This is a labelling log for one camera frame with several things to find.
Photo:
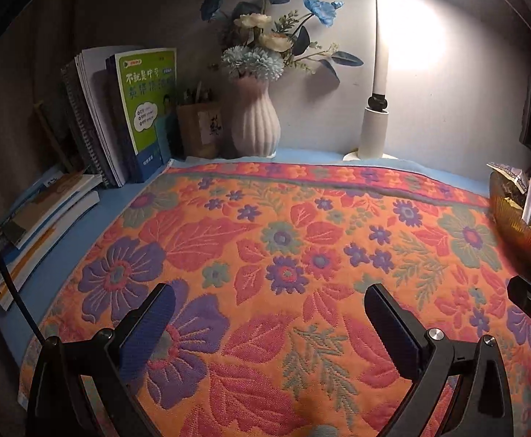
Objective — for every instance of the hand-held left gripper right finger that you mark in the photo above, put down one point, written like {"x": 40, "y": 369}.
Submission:
{"x": 392, "y": 332}

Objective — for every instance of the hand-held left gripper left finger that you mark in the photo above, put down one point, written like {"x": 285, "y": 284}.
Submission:
{"x": 147, "y": 327}

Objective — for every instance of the amber ribbed bowl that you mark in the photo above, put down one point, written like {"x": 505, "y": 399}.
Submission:
{"x": 511, "y": 223}

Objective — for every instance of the floral woven cloth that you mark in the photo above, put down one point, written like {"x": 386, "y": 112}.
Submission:
{"x": 270, "y": 246}

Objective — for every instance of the flat stack of books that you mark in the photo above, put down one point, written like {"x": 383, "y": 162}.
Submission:
{"x": 42, "y": 218}

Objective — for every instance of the wooden pen holder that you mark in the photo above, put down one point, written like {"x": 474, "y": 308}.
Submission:
{"x": 199, "y": 127}

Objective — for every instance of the white desk lamp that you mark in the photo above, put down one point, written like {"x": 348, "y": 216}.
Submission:
{"x": 374, "y": 123}

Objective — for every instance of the wooden ruler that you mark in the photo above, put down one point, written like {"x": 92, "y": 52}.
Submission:
{"x": 54, "y": 139}

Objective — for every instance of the spiral notebook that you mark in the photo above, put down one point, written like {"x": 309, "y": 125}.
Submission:
{"x": 76, "y": 123}

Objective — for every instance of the white upright books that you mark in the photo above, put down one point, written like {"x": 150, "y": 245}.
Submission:
{"x": 97, "y": 100}

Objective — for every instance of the artificial flower bouquet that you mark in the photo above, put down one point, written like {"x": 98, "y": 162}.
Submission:
{"x": 260, "y": 36}

